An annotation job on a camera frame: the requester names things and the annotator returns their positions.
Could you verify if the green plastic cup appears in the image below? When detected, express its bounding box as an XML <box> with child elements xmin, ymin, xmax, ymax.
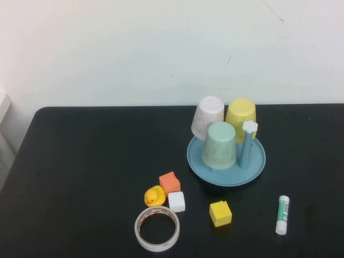
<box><xmin>201</xmin><ymin>121</ymin><xmax>237</xmax><ymax>170</ymax></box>

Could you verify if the yellow plastic cup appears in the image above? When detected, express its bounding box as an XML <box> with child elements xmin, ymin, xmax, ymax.
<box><xmin>224</xmin><ymin>97</ymin><xmax>259</xmax><ymax>144</ymax></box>

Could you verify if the blue cup stand with pegs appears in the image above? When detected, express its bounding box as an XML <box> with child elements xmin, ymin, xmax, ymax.
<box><xmin>187</xmin><ymin>120</ymin><xmax>267</xmax><ymax>188</ymax></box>

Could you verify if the orange foam cube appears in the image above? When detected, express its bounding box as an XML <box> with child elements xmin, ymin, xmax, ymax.
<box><xmin>159</xmin><ymin>171</ymin><xmax>181</xmax><ymax>197</ymax></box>

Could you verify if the yellow rubber duck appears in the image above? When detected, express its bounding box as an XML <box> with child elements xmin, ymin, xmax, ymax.
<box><xmin>144</xmin><ymin>185</ymin><xmax>167</xmax><ymax>207</ymax></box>

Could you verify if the white foam cube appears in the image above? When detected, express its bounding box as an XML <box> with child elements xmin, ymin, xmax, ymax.
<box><xmin>168</xmin><ymin>191</ymin><xmax>186</xmax><ymax>213</ymax></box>

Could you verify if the yellow foam cube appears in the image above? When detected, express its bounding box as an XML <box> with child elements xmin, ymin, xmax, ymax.
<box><xmin>209</xmin><ymin>200</ymin><xmax>233</xmax><ymax>228</ymax></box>

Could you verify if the white tape roll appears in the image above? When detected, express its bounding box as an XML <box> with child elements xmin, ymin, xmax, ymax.
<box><xmin>133</xmin><ymin>205</ymin><xmax>180</xmax><ymax>253</ymax></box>

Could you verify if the white green glue stick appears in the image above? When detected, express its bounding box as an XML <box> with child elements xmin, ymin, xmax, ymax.
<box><xmin>275</xmin><ymin>195</ymin><xmax>291</xmax><ymax>236</ymax></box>

